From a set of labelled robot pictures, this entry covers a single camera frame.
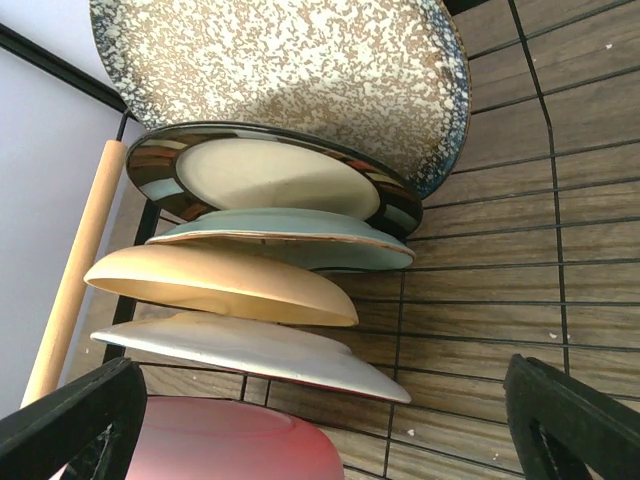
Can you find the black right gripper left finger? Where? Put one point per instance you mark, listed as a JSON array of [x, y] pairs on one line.
[[87, 429]]

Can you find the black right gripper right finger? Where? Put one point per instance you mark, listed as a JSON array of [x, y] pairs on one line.
[[563, 429]]

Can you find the pink plastic bear plate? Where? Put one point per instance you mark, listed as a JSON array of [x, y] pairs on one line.
[[199, 438]]

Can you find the peach yellow plate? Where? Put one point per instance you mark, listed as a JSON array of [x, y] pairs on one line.
[[224, 282]]

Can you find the red teal glazed plate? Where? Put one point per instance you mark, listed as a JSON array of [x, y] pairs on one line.
[[255, 347]]

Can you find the light teal flower plate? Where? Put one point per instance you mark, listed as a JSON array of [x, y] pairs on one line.
[[311, 239]]

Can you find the dark striped rim plate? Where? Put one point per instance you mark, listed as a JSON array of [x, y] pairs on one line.
[[195, 168]]

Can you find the speckled beige large plate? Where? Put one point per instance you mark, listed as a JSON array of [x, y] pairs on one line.
[[390, 79]]

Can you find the wooden rack handle left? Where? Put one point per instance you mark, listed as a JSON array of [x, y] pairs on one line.
[[56, 339]]

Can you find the black wire dish rack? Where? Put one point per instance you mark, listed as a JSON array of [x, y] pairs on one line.
[[530, 247]]

